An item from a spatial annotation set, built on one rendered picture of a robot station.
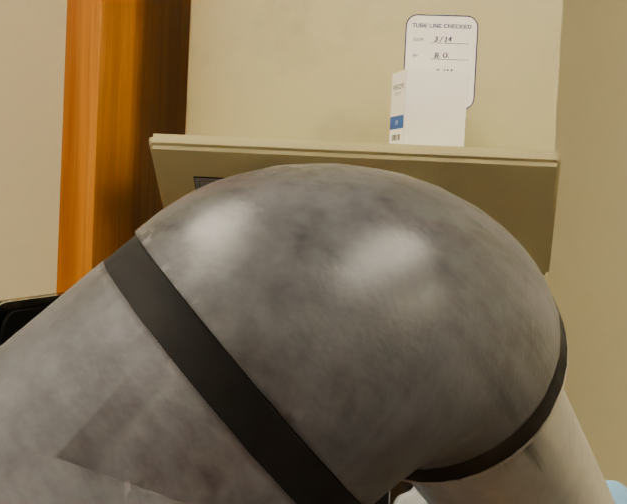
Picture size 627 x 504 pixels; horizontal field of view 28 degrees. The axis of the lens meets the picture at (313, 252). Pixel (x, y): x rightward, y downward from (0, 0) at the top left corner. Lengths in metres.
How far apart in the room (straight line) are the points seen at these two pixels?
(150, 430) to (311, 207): 0.08
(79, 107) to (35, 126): 0.57
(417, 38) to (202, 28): 0.19
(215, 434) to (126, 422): 0.02
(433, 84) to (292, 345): 0.66
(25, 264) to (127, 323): 1.26
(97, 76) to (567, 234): 0.68
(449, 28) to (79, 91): 0.31
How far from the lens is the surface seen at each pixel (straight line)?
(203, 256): 0.36
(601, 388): 1.53
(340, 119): 1.09
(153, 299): 0.36
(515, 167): 0.97
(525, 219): 1.01
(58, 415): 0.36
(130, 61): 1.12
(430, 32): 1.09
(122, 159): 1.11
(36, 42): 1.62
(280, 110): 1.09
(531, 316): 0.42
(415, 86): 1.00
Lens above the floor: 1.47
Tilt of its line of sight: 3 degrees down
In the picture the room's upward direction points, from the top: 3 degrees clockwise
